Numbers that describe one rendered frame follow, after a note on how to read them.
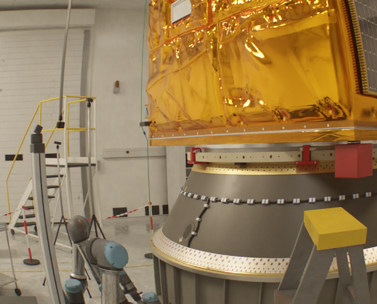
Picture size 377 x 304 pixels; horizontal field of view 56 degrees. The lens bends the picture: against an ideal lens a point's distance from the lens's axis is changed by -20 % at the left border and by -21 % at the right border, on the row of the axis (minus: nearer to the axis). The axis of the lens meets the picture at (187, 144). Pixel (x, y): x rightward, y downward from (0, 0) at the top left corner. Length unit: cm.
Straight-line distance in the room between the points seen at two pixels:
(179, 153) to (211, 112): 732
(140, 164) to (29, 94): 337
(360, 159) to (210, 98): 108
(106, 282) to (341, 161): 112
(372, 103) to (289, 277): 81
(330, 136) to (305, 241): 49
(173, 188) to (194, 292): 792
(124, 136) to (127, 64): 172
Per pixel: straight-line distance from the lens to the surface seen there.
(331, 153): 195
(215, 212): 213
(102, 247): 175
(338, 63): 163
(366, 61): 167
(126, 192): 1008
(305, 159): 193
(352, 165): 165
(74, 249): 247
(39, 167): 187
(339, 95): 160
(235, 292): 197
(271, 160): 199
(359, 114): 163
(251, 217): 198
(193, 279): 213
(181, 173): 968
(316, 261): 108
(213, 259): 201
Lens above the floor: 176
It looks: level
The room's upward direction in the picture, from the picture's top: 2 degrees counter-clockwise
